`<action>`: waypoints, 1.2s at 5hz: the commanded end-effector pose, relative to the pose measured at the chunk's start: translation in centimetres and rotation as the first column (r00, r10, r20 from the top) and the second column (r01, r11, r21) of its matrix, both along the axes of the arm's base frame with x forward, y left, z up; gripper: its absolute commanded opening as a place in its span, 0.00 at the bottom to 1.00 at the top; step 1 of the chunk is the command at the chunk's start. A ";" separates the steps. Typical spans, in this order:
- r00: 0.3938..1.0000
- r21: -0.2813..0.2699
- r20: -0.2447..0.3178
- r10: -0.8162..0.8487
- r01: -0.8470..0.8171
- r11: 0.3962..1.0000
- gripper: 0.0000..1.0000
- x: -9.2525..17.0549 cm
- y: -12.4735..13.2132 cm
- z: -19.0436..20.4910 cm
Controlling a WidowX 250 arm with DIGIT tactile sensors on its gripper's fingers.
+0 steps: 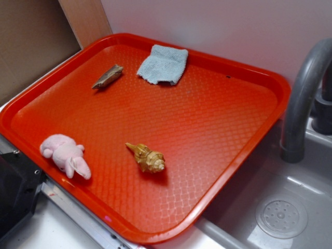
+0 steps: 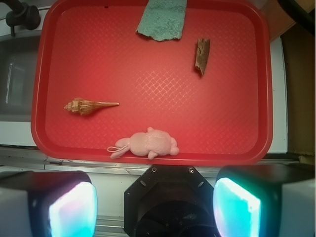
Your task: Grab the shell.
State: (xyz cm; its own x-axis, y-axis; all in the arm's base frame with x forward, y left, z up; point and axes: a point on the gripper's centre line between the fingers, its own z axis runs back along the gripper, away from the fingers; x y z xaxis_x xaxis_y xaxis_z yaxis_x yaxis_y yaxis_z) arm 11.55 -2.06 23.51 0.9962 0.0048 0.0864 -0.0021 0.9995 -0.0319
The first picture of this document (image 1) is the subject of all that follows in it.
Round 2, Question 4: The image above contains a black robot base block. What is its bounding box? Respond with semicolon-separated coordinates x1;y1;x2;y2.
1;150;45;241

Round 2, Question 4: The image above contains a tan conch shell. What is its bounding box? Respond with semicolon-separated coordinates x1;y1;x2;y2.
126;143;165;173

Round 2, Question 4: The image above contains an orange plastic tray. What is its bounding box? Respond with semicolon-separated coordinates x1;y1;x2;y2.
1;34;291;245

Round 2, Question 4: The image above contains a light blue folded cloth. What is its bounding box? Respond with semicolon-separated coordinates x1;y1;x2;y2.
136;45;189;86

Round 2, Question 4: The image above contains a brown driftwood piece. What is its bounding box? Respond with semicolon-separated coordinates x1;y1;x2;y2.
91;64;123;90

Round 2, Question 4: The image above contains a pink plush animal toy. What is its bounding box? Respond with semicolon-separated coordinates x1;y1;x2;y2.
39;134;91;180

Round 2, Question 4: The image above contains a light wooden board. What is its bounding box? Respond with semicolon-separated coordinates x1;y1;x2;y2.
59;0;113;49

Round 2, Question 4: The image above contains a grey toy sink basin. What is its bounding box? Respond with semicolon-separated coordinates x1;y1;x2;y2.
196;118;332;249

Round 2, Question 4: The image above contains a grey curved faucet spout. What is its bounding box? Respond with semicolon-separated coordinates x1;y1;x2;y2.
280;38;331;163

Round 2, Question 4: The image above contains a round sink drain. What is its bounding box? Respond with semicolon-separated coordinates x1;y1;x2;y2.
255;195;308;239

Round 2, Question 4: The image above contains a dark grey faucet knob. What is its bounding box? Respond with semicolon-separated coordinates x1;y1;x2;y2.
312;63;331;135

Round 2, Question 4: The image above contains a brown cardboard panel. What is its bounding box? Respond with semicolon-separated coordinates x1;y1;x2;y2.
1;1;80;104

